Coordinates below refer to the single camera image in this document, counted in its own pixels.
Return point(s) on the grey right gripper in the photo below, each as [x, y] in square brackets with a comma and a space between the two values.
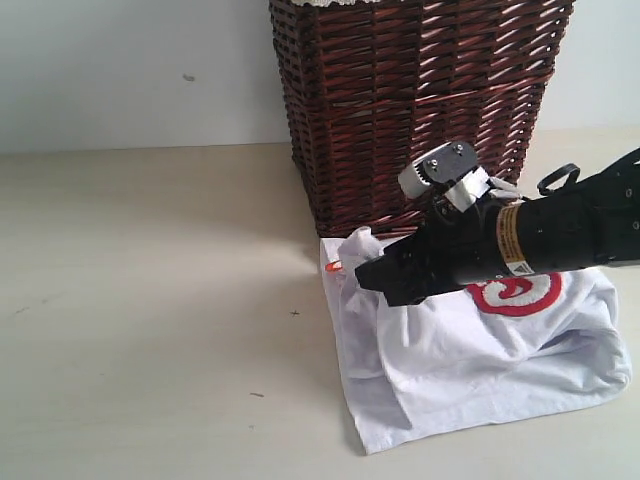
[451, 250]

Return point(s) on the white t-shirt red lettering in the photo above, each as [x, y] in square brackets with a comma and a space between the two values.
[492, 353]

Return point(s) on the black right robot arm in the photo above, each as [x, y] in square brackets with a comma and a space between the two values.
[573, 224]

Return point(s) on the dark brown wicker basket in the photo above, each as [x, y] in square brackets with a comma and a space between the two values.
[368, 88]

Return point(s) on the white lace basket liner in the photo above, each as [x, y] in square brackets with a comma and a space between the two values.
[329, 3]

